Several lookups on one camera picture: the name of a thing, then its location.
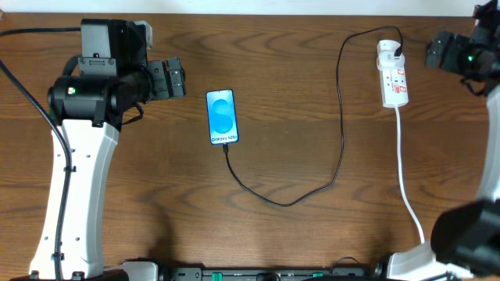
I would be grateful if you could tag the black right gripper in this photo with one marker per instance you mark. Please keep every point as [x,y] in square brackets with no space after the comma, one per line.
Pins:
[451,62]

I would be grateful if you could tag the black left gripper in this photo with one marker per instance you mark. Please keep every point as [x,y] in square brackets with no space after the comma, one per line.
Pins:
[161,90]

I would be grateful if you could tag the blue Galaxy smartphone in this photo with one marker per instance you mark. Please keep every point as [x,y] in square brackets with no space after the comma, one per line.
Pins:
[223,122]

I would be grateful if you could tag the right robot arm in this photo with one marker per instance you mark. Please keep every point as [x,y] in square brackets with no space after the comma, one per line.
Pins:
[464,242]

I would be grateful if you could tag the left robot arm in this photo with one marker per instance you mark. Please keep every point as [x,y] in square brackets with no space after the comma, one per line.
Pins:
[86,104]

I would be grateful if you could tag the white power strip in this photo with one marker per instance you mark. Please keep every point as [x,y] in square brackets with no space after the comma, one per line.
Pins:
[393,85]

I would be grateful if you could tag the white USB wall charger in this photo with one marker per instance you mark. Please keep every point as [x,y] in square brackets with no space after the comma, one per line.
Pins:
[389,55]

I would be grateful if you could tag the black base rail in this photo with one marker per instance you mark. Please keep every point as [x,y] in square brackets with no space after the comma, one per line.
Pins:
[273,274]

